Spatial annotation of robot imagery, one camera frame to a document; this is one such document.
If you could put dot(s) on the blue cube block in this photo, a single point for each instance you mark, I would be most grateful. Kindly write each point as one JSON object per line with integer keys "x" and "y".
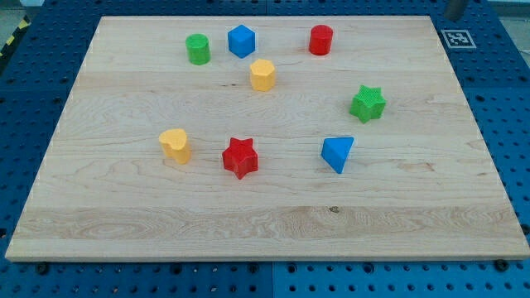
{"x": 242, "y": 41}

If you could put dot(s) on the yellow hexagon block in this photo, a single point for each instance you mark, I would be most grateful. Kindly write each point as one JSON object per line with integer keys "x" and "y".
{"x": 262, "y": 75}

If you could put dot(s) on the green cylinder block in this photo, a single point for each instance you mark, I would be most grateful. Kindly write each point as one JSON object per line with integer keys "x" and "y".
{"x": 198, "y": 49}

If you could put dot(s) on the yellow heart block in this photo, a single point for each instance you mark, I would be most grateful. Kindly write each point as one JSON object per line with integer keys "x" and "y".
{"x": 175, "y": 145}

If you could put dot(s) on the wooden board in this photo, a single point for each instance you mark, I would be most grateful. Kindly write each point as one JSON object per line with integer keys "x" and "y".
{"x": 419, "y": 182}

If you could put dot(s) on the green star block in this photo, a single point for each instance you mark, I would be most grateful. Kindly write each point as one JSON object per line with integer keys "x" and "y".
{"x": 368, "y": 103}

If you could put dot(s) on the blue triangle block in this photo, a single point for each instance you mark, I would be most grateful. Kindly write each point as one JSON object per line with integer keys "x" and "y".
{"x": 335, "y": 152}

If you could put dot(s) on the red star block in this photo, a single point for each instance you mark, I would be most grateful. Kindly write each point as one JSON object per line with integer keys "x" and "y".
{"x": 240, "y": 157}

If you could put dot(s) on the red cylinder block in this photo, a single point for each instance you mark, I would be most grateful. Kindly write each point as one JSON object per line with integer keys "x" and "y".
{"x": 320, "y": 40}

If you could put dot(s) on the white fiducial marker tag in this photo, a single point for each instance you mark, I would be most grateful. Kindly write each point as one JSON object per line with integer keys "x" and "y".
{"x": 458, "y": 39}

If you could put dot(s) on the black yellow hazard tape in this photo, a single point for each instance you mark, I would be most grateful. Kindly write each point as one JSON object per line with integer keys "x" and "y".
{"x": 15, "y": 38}

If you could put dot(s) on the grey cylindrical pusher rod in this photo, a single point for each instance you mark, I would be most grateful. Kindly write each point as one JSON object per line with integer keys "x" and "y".
{"x": 454, "y": 9}

